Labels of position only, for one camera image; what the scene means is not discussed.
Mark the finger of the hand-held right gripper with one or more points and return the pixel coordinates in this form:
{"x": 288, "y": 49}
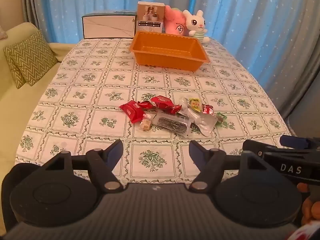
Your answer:
{"x": 297, "y": 141}
{"x": 255, "y": 147}

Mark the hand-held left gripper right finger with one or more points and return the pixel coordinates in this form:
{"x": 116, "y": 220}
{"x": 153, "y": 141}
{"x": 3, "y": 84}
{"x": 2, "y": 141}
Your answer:
{"x": 196, "y": 153}

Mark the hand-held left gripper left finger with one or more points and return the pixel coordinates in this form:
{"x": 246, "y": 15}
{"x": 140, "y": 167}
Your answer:
{"x": 115, "y": 152}

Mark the clear white snack packet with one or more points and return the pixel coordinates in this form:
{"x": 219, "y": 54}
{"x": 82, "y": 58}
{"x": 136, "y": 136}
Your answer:
{"x": 203, "y": 123}

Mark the clear packet with dark contents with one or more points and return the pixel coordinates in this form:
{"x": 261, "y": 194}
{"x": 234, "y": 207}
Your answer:
{"x": 172, "y": 123}

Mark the brown candy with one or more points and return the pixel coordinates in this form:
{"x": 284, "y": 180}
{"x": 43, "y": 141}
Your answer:
{"x": 145, "y": 125}

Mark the large red snack packet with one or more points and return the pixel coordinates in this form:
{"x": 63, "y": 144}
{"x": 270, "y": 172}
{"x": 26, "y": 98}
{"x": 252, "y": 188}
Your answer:
{"x": 131, "y": 111}

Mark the tiny red snack packet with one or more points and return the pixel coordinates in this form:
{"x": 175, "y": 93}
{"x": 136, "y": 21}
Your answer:
{"x": 208, "y": 110}

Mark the yellow green snack packet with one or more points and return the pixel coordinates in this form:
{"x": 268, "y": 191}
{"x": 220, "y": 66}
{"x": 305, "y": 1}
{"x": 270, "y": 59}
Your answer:
{"x": 195, "y": 105}

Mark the orange plastic tray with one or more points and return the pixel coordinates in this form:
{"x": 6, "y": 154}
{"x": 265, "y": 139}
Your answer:
{"x": 170, "y": 52}

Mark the person's right hand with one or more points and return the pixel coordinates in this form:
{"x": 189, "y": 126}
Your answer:
{"x": 311, "y": 210}

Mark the floral checked tablecloth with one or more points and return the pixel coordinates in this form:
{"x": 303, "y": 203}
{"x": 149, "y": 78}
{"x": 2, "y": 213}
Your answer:
{"x": 100, "y": 97}

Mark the pale yellow sofa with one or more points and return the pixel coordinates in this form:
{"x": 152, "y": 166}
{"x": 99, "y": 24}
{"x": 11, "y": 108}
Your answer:
{"x": 15, "y": 130}

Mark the green zigzag cushion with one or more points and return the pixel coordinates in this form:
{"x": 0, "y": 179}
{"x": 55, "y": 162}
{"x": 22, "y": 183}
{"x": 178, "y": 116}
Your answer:
{"x": 13, "y": 70}
{"x": 35, "y": 57}

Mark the white and green cardboard box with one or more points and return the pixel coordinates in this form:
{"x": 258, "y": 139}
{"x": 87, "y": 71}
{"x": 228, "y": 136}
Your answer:
{"x": 107, "y": 26}

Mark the white rabbit plush toy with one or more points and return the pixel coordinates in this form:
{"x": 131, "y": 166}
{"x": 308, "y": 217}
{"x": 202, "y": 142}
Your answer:
{"x": 196, "y": 23}

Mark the pink plush toy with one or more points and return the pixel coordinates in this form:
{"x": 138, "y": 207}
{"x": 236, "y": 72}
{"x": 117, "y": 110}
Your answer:
{"x": 175, "y": 21}

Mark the beige humidifier box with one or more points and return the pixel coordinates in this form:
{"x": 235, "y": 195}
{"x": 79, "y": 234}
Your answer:
{"x": 150, "y": 17}

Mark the grey lace cushion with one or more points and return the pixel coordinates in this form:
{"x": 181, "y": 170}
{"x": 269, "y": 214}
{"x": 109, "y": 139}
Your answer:
{"x": 2, "y": 33}

